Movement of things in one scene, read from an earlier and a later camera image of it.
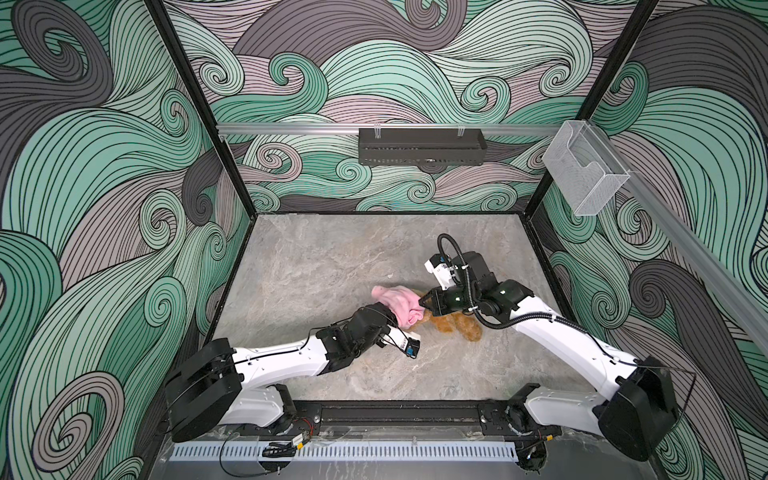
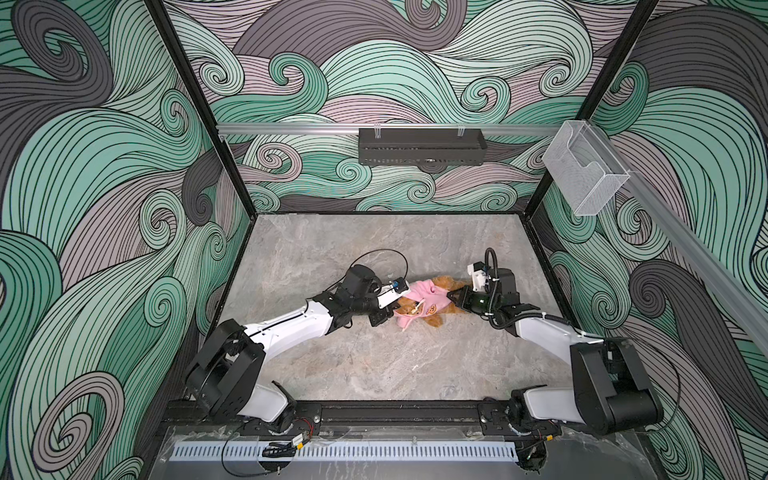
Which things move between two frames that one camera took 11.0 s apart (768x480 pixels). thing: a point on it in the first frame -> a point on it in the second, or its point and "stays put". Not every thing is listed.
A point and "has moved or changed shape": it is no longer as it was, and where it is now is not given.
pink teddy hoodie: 406,306 has moved or changed shape
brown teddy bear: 452,321 -> 411,306
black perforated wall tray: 416,146 stays put
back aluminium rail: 390,129 stays put
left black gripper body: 387,319 -> 368,306
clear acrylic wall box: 583,166 stays put
